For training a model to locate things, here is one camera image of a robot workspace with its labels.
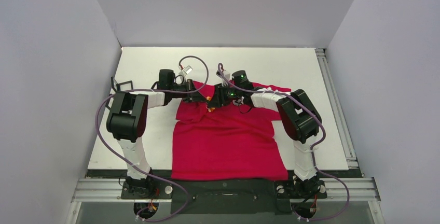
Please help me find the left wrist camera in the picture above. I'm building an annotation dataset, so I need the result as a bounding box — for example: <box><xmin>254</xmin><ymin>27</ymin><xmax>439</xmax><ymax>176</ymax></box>
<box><xmin>179</xmin><ymin>65</ymin><xmax>193</xmax><ymax>78</ymax></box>

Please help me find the orange yellow pompom brooch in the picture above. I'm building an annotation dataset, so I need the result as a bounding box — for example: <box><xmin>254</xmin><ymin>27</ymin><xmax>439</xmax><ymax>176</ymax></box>
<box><xmin>206</xmin><ymin>96</ymin><xmax>215</xmax><ymax>113</ymax></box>

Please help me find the aluminium side rail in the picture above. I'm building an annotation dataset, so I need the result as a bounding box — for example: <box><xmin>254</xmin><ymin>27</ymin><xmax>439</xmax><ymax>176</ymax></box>
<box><xmin>315</xmin><ymin>48</ymin><xmax>359</xmax><ymax>169</ymax></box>

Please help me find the aluminium front rail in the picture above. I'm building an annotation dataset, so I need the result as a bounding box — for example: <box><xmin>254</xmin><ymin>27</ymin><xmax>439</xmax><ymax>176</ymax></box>
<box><xmin>66</xmin><ymin>177</ymin><xmax>385</xmax><ymax>223</ymax></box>

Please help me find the red t-shirt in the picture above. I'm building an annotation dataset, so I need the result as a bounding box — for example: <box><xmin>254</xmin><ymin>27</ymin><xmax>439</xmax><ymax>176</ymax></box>
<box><xmin>172</xmin><ymin>101</ymin><xmax>288</xmax><ymax>181</ymax></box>

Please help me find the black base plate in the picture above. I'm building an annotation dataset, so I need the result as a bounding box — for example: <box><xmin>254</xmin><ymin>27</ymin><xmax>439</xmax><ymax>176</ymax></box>
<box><xmin>120</xmin><ymin>176</ymin><xmax>327</xmax><ymax>219</ymax></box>

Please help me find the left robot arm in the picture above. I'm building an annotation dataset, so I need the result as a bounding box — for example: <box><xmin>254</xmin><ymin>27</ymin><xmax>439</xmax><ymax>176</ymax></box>
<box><xmin>106</xmin><ymin>69</ymin><xmax>206</xmax><ymax>198</ymax></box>

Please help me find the black frame stand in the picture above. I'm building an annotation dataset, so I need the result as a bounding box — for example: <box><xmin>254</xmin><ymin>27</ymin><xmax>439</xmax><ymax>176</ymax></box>
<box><xmin>105</xmin><ymin>76</ymin><xmax>134</xmax><ymax>111</ymax></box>

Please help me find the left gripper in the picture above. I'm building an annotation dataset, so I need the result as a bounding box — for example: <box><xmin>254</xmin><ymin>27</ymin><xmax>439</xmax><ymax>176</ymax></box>
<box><xmin>169</xmin><ymin>79</ymin><xmax>207</xmax><ymax>104</ymax></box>

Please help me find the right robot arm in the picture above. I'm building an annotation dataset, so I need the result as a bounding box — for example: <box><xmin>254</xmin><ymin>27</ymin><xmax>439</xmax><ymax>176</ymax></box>
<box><xmin>208</xmin><ymin>69</ymin><xmax>322</xmax><ymax>197</ymax></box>

